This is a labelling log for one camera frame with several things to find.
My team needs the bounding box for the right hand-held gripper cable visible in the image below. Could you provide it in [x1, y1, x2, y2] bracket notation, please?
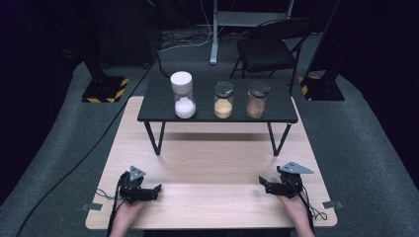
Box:
[295, 182, 329, 237]

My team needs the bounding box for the person's left hand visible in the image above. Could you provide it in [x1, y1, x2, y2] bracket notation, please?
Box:
[109, 199, 148, 237]

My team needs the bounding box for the grey tape piece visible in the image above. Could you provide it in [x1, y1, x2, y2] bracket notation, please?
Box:
[81, 202, 104, 212]
[322, 200, 344, 210]

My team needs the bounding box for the bundle of floor cables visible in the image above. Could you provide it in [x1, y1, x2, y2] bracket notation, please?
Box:
[157, 28, 251, 53]

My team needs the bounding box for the person's right hand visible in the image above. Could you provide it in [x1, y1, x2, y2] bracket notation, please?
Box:
[276, 193, 312, 231]

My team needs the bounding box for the black folding chair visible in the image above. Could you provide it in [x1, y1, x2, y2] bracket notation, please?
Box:
[229, 18, 314, 95]

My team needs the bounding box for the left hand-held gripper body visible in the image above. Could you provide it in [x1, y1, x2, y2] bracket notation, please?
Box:
[118, 165, 154, 205]

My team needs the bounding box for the black raised shelf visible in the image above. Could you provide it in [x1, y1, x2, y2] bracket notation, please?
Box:
[136, 77, 299, 157]

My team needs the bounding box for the left hand-held gripper cable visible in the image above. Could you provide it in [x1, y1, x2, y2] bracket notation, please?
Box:
[96, 172, 128, 237]

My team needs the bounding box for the white desk frame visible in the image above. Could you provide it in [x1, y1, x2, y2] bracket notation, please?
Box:
[209, 0, 295, 66]

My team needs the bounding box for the hand-held gripper cable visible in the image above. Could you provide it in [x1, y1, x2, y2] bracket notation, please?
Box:
[295, 182, 329, 237]
[96, 172, 128, 237]

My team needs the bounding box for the long black floor cable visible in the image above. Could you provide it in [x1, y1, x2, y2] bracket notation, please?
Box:
[14, 60, 156, 237]

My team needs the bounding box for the black stand with striped base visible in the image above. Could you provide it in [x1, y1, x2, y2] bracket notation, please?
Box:
[78, 33, 130, 104]
[297, 0, 346, 102]

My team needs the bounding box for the black-lid jar of yellow powder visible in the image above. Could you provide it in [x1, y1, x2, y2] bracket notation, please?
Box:
[212, 80, 235, 119]

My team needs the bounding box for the black-lid jar of brown powder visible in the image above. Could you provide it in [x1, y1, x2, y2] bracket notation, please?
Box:
[245, 81, 272, 119]

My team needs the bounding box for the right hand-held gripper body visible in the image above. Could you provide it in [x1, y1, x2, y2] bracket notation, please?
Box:
[267, 161, 314, 199]

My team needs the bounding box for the white-lid jar of white powder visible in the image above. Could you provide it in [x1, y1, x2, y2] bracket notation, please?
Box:
[170, 70, 198, 119]

